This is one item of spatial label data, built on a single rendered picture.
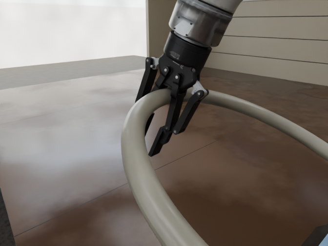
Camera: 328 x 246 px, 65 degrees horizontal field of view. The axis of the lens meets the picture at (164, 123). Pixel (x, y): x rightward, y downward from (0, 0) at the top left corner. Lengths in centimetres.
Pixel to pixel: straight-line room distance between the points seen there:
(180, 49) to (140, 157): 20
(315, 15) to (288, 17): 59
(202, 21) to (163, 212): 27
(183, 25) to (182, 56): 5
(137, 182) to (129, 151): 4
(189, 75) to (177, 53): 4
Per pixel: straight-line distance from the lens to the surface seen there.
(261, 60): 764
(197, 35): 41
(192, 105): 44
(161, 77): 47
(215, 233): 203
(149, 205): 25
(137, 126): 33
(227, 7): 41
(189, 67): 44
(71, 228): 214
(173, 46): 43
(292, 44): 728
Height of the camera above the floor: 140
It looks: 21 degrees down
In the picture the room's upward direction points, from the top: straight up
